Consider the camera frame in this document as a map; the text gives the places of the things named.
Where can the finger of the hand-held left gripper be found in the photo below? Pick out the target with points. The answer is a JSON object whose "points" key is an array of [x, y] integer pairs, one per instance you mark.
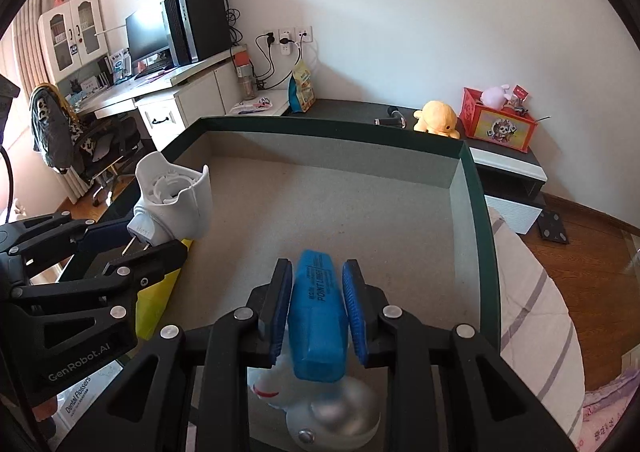
{"points": [[150, 262], [55, 234]]}

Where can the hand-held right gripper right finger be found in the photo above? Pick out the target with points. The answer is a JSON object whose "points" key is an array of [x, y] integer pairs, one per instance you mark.
{"points": [[355, 312]]}

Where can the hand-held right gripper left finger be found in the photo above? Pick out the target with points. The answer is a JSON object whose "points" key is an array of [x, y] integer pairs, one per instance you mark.
{"points": [[282, 302]]}

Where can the blue highlighter pen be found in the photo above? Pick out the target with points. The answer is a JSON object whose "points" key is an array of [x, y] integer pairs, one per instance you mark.
{"points": [[317, 312]]}

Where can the clear dental flosser box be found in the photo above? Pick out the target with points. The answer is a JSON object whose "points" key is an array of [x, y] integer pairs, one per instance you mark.
{"points": [[82, 394]]}

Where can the green-rimmed pink storage box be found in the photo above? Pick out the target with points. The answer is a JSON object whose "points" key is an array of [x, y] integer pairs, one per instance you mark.
{"points": [[350, 212]]}

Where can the yellow plastic packet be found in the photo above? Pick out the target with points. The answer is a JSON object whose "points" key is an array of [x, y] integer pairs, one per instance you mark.
{"points": [[150, 307]]}

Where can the white and silver toy figure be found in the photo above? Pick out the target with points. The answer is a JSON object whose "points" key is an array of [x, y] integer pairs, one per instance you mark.
{"points": [[340, 412]]}

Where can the black and white jacket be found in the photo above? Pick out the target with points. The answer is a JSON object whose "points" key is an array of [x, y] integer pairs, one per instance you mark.
{"points": [[47, 132]]}

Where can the black office chair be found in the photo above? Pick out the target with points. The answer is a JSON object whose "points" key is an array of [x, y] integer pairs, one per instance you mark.
{"points": [[110, 147]]}

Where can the white desk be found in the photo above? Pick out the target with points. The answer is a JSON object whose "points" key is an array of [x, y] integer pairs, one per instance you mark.
{"points": [[200, 92]]}

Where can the blue and white box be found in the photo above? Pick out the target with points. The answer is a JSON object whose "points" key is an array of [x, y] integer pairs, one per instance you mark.
{"points": [[121, 67]]}

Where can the white printed packet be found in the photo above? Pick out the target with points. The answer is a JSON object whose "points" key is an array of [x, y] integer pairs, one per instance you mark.
{"points": [[252, 105]]}

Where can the black handheld device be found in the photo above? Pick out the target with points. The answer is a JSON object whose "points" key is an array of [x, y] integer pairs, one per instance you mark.
{"points": [[390, 122]]}

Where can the beige curtain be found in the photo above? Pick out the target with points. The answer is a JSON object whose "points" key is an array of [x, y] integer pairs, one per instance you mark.
{"points": [[30, 42]]}

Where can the white glass-door cabinet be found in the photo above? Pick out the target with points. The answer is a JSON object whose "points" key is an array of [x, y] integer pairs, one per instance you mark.
{"points": [[65, 37]]}

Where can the black and white low cabinet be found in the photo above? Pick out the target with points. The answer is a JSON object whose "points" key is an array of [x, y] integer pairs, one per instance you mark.
{"points": [[350, 112]]}

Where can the orange lid jar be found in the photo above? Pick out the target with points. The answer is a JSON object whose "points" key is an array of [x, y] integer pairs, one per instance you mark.
{"points": [[245, 82]]}

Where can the yellow plush toy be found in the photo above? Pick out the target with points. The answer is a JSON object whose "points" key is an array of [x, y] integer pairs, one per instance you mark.
{"points": [[437, 119]]}

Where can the blue snack bag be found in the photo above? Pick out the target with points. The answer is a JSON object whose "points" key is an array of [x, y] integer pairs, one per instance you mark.
{"points": [[302, 92]]}

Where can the black floor scale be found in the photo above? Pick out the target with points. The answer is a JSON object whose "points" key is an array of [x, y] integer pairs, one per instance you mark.
{"points": [[552, 227]]}

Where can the black computer monitor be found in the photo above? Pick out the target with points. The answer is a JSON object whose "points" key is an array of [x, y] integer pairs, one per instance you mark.
{"points": [[145, 34]]}

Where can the red printed storage box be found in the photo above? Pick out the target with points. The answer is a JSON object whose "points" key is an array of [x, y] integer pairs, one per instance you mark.
{"points": [[500, 132]]}

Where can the black computer tower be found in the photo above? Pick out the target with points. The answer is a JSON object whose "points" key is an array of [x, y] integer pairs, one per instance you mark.
{"points": [[205, 22]]}

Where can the pink plush toy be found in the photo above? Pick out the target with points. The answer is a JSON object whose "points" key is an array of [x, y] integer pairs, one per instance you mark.
{"points": [[495, 94]]}

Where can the pink printed quilt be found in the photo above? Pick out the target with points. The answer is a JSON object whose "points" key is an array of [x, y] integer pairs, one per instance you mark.
{"points": [[607, 417]]}

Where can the white wall outlets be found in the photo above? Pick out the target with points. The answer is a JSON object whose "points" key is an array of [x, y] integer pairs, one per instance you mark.
{"points": [[287, 34]]}

